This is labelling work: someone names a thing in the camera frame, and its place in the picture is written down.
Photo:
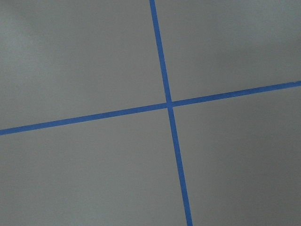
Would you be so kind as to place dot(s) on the blue tape line crosswise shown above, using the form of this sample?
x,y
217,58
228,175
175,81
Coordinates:
x,y
148,108

